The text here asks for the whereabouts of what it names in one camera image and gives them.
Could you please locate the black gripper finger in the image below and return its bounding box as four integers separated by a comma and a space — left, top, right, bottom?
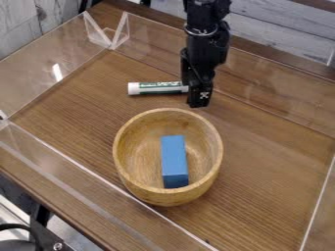
187, 79, 213, 108
180, 57, 191, 86

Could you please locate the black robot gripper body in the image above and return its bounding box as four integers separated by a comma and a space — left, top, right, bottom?
180, 22, 231, 82

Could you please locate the green and white marker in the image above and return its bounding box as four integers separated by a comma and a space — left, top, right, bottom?
127, 81, 188, 95

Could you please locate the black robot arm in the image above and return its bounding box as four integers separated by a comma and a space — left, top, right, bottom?
180, 0, 232, 108

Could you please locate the brown wooden bowl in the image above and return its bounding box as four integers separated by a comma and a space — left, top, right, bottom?
112, 108, 224, 207

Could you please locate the blue rectangular block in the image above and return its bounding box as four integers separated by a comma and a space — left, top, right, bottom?
161, 135, 188, 188

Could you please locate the black metal table frame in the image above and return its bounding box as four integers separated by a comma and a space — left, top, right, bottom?
29, 204, 75, 251

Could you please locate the black cable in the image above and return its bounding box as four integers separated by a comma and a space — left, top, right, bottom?
0, 222, 45, 251

